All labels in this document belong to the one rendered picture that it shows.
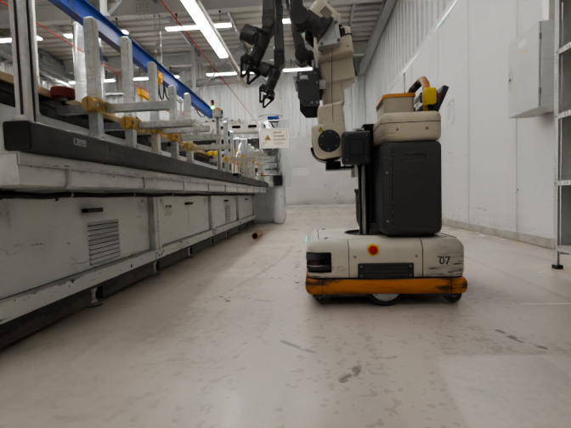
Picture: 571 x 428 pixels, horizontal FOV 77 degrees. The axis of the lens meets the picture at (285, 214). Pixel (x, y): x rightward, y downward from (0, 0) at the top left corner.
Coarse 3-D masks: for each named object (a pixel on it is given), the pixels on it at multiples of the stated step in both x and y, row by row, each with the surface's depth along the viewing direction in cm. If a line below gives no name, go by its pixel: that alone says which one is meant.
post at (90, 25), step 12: (84, 24) 127; (96, 24) 130; (84, 36) 128; (96, 36) 129; (96, 48) 129; (96, 60) 129; (96, 72) 129; (96, 84) 129; (96, 96) 128; (96, 120) 129; (96, 132) 129
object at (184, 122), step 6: (168, 120) 157; (174, 120) 156; (180, 120) 156; (186, 120) 156; (192, 120) 157; (108, 126) 159; (114, 126) 159; (120, 126) 158; (144, 126) 158; (150, 126) 157; (156, 126) 157; (162, 126) 157; (168, 126) 157; (174, 126) 157; (180, 126) 156; (186, 126) 156; (192, 126) 157
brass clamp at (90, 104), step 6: (84, 102) 126; (90, 102) 126; (96, 102) 127; (102, 102) 131; (108, 102) 135; (84, 108) 126; (90, 108) 126; (96, 108) 128; (102, 108) 131; (108, 114) 134; (114, 114) 138
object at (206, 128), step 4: (164, 128) 182; (168, 128) 182; (172, 128) 182; (176, 128) 182; (180, 128) 182; (184, 128) 182; (188, 128) 181; (192, 128) 181; (196, 128) 181; (200, 128) 181; (204, 128) 181; (208, 128) 181; (148, 132) 183; (164, 132) 183; (168, 132) 183; (172, 132) 183; (176, 132) 183; (180, 132) 184; (184, 132) 184; (188, 132) 184
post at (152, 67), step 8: (152, 64) 177; (152, 72) 177; (152, 80) 177; (152, 88) 177; (152, 96) 178; (152, 112) 178; (152, 120) 178; (152, 136) 179; (160, 136) 182; (152, 144) 179; (160, 144) 181
